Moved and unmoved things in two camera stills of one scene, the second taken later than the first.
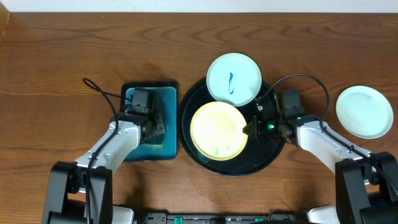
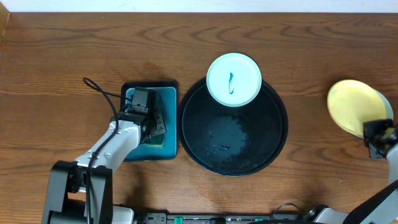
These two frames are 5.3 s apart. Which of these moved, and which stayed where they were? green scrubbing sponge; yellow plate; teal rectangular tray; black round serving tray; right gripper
Moved: yellow plate; right gripper
Stayed: black round serving tray; teal rectangular tray; green scrubbing sponge
